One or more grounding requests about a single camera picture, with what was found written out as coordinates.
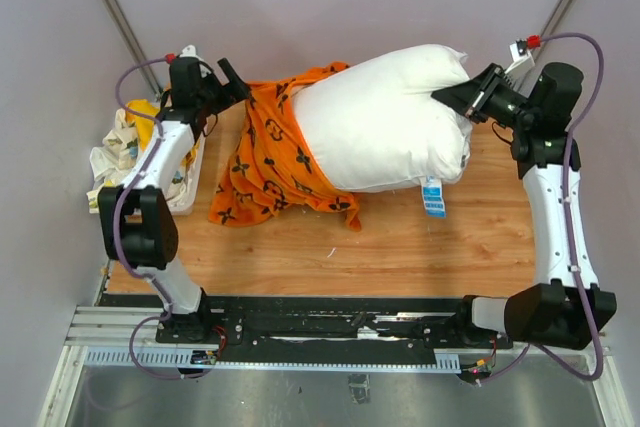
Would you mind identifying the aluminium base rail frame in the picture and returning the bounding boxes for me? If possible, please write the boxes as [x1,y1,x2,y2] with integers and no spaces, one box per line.
[37,91,636,427]

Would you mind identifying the white plastic bin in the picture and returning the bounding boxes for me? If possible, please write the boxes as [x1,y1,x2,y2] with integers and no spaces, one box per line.
[110,101,210,217]

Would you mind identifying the blue white pillow label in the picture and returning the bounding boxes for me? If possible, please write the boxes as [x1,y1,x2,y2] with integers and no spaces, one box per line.
[420,176,446,218]

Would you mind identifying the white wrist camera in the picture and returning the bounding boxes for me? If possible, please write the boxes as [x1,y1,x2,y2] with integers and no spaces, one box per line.
[179,45,202,61]
[504,39,535,85]

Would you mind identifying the grey slotted cable duct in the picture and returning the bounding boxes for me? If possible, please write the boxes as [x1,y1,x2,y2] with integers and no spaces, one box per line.
[83,345,462,374]

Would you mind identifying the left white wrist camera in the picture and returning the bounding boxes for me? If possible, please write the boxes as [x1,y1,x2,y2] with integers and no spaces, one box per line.
[179,45,202,61]

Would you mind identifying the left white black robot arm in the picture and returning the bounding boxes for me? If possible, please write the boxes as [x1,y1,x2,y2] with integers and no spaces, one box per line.
[98,54,250,343]

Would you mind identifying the yellow and white floral cloth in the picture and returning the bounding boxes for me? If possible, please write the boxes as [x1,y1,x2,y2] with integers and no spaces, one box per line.
[86,108,204,216]

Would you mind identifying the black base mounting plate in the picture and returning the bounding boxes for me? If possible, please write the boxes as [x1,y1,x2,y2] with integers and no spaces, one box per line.
[95,294,513,357]

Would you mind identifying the white pillow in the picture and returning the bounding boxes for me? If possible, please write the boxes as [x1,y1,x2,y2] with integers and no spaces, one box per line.
[293,44,472,193]

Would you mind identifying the left aluminium corner post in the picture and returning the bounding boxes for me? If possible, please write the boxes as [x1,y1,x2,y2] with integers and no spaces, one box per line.
[73,0,164,101]

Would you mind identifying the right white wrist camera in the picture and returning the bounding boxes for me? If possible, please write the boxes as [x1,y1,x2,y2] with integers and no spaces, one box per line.
[504,39,535,85]

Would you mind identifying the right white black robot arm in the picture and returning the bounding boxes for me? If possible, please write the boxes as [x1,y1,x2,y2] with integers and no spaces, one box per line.
[432,62,617,350]

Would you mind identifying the orange black-patterned plush pillowcase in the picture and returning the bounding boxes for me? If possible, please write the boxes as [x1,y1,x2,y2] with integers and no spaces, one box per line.
[208,62,361,232]

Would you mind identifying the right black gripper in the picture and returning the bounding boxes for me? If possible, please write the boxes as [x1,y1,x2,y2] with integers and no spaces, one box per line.
[435,62,538,131]

